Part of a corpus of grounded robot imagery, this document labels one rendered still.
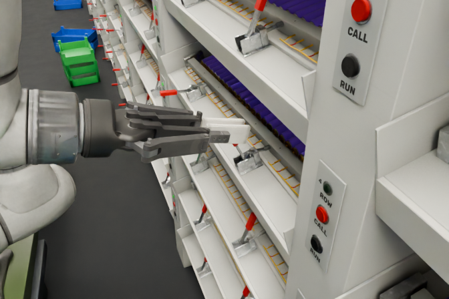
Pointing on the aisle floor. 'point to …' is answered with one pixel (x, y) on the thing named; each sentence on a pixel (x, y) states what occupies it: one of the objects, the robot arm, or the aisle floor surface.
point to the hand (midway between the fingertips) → (224, 131)
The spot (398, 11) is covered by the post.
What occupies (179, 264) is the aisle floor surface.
